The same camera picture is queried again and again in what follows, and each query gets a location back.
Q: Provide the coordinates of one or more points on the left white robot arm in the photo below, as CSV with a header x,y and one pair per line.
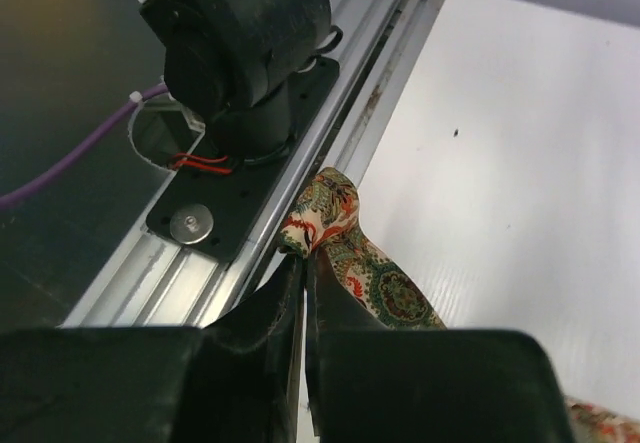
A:
x,y
230,62

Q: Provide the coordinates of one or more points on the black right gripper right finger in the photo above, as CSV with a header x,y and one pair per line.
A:
x,y
369,383

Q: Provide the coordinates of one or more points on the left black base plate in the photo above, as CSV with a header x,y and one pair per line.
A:
x,y
220,190

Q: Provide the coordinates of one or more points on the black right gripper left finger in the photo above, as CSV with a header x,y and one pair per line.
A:
x,y
234,380

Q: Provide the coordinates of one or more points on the aluminium rail frame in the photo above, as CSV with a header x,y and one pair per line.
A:
x,y
150,280

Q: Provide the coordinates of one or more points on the paisley patterned tie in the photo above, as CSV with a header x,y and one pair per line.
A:
x,y
325,218

